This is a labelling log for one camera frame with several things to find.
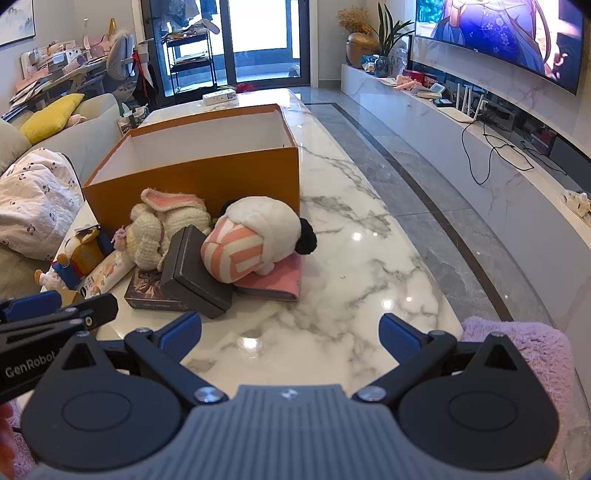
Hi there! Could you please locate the golden brown vase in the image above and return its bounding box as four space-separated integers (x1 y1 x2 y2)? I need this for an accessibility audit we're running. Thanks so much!
346 32 379 69

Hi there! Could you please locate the black rolling rack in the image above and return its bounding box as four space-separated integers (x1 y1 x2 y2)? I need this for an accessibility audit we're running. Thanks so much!
164 30 218 95

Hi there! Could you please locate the yellow pillow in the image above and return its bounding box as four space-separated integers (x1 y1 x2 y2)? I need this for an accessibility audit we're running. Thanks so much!
19 93 86 145

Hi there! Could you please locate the cluttered study desk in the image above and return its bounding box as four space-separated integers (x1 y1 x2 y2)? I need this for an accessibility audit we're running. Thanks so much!
9 39 116 109

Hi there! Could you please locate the white yellow toy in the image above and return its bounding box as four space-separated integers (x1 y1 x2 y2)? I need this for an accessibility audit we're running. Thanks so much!
561 189 591 217

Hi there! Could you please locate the purple fluffy cloth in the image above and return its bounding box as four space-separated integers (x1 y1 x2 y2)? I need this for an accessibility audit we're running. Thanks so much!
462 316 580 476

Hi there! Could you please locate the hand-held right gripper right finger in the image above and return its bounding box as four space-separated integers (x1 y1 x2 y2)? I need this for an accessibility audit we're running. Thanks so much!
351 313 532 406

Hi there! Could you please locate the pink notebook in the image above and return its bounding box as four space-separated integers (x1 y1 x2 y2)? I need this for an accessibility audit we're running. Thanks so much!
233 253 303 303

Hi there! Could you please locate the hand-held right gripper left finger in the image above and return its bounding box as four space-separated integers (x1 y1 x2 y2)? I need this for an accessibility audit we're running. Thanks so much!
55 311 230 407

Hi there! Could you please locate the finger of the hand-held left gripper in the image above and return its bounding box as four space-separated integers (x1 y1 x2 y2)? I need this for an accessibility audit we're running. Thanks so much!
0 291 63 324
0 293 119 346

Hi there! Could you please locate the orange white packet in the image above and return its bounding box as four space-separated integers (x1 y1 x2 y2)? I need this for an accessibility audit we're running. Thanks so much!
78 251 134 305

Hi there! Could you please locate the dark illustrated book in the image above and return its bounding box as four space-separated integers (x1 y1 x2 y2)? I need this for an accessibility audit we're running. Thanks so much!
124 267 204 312

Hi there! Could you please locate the black red bag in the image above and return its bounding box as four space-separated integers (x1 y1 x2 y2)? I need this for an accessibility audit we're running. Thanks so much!
131 51 160 100

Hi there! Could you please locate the dried flower bunch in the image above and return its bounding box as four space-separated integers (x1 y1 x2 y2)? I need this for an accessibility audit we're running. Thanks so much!
337 6 370 34

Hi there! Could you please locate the pink striped white plush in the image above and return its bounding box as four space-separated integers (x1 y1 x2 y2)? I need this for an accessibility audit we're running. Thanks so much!
201 196 318 283

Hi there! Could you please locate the orange cardboard box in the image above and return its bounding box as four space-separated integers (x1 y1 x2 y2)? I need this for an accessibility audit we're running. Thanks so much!
82 104 302 232

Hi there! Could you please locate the black-framed glass door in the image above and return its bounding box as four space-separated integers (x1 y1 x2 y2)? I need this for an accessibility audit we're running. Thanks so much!
141 0 312 95

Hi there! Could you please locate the beige cushion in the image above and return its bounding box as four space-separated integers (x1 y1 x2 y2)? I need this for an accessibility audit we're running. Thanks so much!
0 120 33 178

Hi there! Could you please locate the printed white blanket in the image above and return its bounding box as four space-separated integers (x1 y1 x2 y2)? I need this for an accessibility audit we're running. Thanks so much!
0 148 86 257

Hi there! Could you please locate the grey sofa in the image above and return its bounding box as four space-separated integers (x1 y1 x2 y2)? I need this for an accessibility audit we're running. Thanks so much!
0 92 123 296

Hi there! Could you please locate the cream crochet bunny plush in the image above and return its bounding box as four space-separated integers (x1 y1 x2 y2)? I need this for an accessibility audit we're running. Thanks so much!
113 187 213 273

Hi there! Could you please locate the dark grey box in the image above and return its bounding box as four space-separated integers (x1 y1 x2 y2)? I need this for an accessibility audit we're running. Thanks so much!
159 225 234 320

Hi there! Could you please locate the green plant in blue vase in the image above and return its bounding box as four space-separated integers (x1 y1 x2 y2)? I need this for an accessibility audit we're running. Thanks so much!
369 2 416 78

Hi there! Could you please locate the television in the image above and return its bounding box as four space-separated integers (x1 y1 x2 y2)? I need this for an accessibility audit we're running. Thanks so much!
414 0 586 96

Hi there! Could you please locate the framed wall painting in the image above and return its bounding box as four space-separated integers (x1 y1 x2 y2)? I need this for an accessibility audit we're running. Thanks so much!
0 0 37 47

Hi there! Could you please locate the white marble TV console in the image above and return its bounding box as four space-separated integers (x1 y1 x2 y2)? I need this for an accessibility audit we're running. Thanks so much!
341 62 591 333

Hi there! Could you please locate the grey office chair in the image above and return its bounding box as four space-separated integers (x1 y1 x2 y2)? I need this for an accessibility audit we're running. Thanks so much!
105 30 144 104

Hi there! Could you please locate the small gift bag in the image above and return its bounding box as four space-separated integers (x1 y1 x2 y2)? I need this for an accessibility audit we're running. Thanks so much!
115 105 148 137

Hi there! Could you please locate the white router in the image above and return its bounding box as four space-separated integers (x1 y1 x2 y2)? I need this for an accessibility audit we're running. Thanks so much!
450 82 488 123

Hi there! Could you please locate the black cable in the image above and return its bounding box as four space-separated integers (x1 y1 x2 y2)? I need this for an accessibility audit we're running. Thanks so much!
462 117 536 185

